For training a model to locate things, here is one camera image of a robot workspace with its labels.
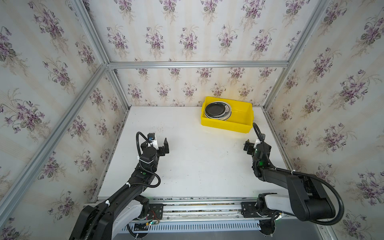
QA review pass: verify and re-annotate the aluminium frame back crossbar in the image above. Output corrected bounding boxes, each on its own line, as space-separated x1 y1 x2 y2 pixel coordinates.
107 61 289 69

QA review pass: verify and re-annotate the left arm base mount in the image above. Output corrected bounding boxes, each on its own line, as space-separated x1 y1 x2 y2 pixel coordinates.
127 202 164 239

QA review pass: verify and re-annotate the yellow plastic bin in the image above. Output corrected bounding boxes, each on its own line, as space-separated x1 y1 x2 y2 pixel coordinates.
201 97 254 133

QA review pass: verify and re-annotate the aluminium frame post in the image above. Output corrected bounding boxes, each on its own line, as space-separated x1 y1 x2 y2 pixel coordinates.
263 0 330 110
0 0 131 223

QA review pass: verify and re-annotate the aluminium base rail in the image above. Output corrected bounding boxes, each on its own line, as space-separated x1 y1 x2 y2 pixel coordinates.
116 199 294 236

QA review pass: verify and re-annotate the cream plate bear drawing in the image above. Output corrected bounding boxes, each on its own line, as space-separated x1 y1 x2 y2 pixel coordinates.
208 115 231 121

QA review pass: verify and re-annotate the aluminium frame post left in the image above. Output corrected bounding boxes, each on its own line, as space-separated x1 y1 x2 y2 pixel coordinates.
0 0 131 223

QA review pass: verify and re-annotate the white plate green text rim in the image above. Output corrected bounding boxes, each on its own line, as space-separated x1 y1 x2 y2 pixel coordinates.
204 102 232 118

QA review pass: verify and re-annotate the black round plate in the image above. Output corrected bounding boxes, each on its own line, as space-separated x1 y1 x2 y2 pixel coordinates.
205 102 230 118

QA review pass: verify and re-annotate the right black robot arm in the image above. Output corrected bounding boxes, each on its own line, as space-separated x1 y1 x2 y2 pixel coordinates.
244 123 345 226

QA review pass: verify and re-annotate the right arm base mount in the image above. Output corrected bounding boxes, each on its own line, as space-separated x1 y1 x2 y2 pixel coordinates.
241 193 281 237

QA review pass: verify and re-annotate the aluminium frame post right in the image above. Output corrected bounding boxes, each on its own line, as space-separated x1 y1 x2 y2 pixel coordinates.
263 0 330 110

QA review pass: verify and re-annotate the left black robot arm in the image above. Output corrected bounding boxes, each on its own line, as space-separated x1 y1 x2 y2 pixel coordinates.
69 132 170 240

